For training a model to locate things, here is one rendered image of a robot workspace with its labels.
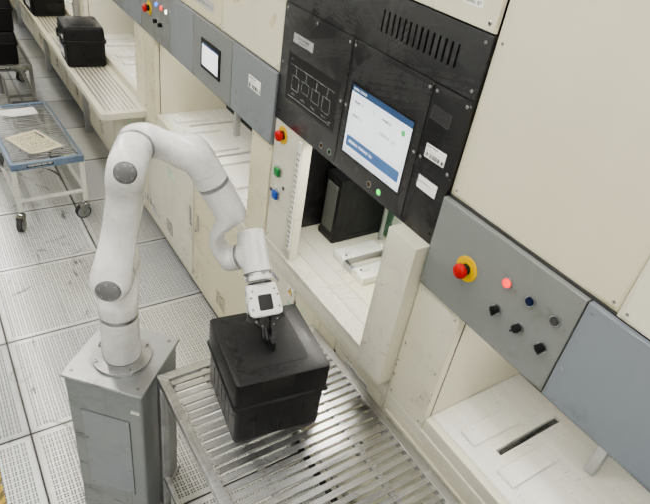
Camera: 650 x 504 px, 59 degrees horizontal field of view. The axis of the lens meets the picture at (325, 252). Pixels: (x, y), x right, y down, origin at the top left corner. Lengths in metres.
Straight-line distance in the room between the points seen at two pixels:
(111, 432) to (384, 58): 1.48
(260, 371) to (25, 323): 1.95
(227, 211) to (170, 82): 1.94
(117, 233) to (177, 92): 1.93
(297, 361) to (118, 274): 0.56
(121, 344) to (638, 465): 1.44
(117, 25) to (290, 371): 3.70
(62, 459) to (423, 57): 2.14
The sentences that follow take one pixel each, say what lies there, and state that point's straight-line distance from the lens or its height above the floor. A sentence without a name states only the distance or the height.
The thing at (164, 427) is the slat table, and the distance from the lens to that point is 2.15.
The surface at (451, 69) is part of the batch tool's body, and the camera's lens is 1.45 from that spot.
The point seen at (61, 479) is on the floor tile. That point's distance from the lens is 2.73.
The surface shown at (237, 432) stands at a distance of 1.78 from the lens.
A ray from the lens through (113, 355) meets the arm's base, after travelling 1.98.
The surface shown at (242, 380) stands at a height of 1.01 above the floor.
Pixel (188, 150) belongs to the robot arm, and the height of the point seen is 1.55.
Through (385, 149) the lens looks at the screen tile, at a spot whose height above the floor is 1.56.
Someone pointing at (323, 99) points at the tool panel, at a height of 1.58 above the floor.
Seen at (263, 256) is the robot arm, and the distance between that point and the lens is 1.71.
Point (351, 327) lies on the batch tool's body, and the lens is 2.05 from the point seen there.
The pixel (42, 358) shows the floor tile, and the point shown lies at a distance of 3.19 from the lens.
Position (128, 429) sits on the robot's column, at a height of 0.57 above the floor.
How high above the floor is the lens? 2.23
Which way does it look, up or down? 35 degrees down
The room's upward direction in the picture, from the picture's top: 10 degrees clockwise
